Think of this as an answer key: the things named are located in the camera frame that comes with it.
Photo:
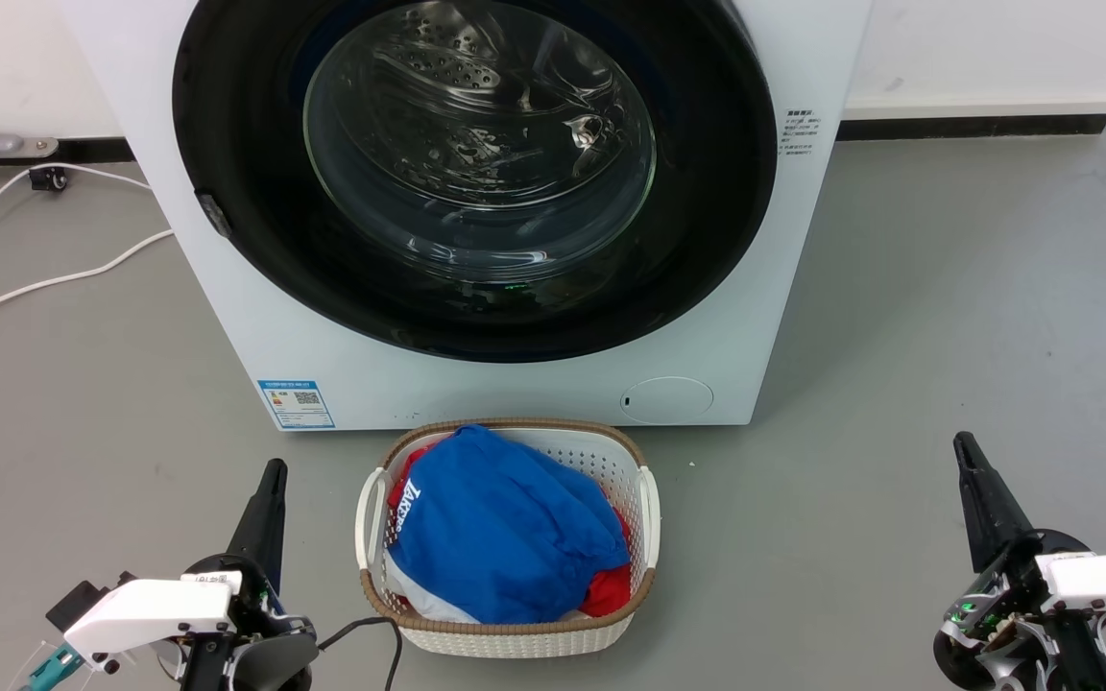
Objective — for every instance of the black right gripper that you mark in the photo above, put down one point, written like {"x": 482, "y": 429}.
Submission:
{"x": 1004, "y": 605}

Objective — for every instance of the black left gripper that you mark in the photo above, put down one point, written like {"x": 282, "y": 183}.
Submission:
{"x": 265, "y": 609}

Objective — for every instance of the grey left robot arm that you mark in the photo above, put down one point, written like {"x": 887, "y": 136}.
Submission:
{"x": 275, "y": 664}

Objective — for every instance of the white front-load washing machine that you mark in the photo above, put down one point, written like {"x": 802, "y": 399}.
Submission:
{"x": 515, "y": 393}

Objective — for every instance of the black round washer door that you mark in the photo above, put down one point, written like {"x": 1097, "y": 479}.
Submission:
{"x": 227, "y": 106}

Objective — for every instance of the blue energy label sticker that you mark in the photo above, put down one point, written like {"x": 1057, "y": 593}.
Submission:
{"x": 296, "y": 404}

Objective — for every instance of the blue garment with white print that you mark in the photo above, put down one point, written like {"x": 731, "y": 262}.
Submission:
{"x": 505, "y": 528}

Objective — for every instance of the white woven laundry basket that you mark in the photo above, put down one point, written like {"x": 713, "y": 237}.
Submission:
{"x": 515, "y": 641}

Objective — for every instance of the round white filter cover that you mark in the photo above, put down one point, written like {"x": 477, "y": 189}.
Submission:
{"x": 668, "y": 400}

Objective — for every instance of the red garment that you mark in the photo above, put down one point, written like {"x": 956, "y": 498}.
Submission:
{"x": 611, "y": 591}

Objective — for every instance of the black caster wheel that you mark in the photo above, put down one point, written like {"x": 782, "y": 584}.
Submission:
{"x": 49, "y": 178}

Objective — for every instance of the black text warning sticker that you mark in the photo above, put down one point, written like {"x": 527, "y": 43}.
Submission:
{"x": 799, "y": 132}

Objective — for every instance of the steel washer drum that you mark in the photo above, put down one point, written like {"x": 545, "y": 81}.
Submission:
{"x": 476, "y": 125}

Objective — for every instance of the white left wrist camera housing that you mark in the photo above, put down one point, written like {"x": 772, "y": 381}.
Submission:
{"x": 145, "y": 614}

